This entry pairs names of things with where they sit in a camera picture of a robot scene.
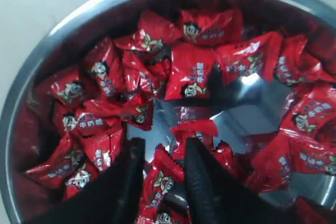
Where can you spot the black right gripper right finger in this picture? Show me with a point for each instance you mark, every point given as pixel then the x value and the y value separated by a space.
pixel 216 196

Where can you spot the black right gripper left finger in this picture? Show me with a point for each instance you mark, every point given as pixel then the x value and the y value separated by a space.
pixel 111 198

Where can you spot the red candy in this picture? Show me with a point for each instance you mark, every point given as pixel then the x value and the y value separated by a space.
pixel 205 130

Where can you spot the round stainless steel plate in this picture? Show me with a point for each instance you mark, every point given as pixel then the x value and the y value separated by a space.
pixel 113 70

